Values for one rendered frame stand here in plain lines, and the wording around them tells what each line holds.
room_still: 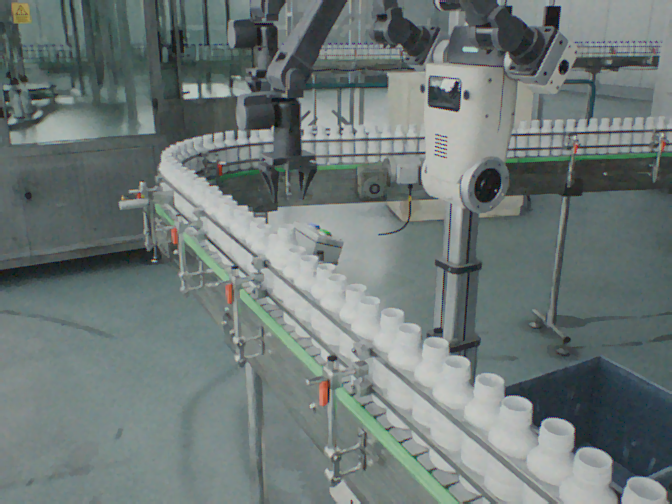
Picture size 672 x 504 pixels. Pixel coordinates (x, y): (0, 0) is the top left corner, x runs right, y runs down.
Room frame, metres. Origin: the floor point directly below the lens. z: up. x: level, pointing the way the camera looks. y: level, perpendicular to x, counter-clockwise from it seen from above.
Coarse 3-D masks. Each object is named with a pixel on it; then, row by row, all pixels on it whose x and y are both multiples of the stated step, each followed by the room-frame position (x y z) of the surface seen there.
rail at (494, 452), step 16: (176, 192) 1.96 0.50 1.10; (176, 208) 1.98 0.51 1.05; (208, 240) 1.69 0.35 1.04; (240, 240) 1.46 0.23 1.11; (224, 256) 1.57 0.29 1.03; (256, 256) 1.36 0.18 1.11; (272, 272) 1.28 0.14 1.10; (336, 320) 1.02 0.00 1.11; (352, 336) 0.97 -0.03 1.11; (416, 384) 0.81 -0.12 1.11; (384, 400) 0.88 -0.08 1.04; (432, 400) 0.78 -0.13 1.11; (400, 416) 0.84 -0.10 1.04; (448, 416) 0.74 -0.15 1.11; (416, 432) 0.80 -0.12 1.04; (464, 432) 0.71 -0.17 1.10; (432, 448) 0.77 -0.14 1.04; (496, 448) 0.66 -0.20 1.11; (448, 464) 0.74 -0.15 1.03; (512, 464) 0.63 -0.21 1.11; (528, 480) 0.61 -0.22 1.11; (544, 496) 0.59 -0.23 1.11
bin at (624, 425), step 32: (512, 384) 1.08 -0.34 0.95; (544, 384) 1.12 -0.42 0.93; (576, 384) 1.17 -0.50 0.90; (608, 384) 1.17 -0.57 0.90; (640, 384) 1.11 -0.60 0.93; (544, 416) 1.13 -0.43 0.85; (576, 416) 1.17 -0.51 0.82; (608, 416) 1.16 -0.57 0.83; (640, 416) 1.10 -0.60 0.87; (576, 448) 1.17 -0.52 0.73; (608, 448) 1.15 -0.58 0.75; (640, 448) 1.09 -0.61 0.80
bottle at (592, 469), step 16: (592, 448) 0.60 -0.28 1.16; (576, 464) 0.58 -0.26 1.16; (592, 464) 0.59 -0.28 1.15; (608, 464) 0.58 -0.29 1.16; (576, 480) 0.57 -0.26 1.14; (592, 480) 0.56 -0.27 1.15; (608, 480) 0.57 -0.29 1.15; (560, 496) 0.58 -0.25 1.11; (576, 496) 0.56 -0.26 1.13; (592, 496) 0.56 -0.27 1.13; (608, 496) 0.56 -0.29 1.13
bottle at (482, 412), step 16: (480, 384) 0.73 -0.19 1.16; (496, 384) 0.75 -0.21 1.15; (480, 400) 0.73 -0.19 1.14; (496, 400) 0.72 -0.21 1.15; (464, 416) 0.74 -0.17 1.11; (480, 416) 0.72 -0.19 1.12; (496, 416) 0.71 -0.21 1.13; (480, 432) 0.71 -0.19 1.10; (464, 448) 0.73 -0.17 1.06; (480, 448) 0.71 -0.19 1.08; (464, 464) 0.73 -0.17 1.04; (480, 464) 0.71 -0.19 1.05; (464, 480) 0.72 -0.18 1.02; (480, 480) 0.71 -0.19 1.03
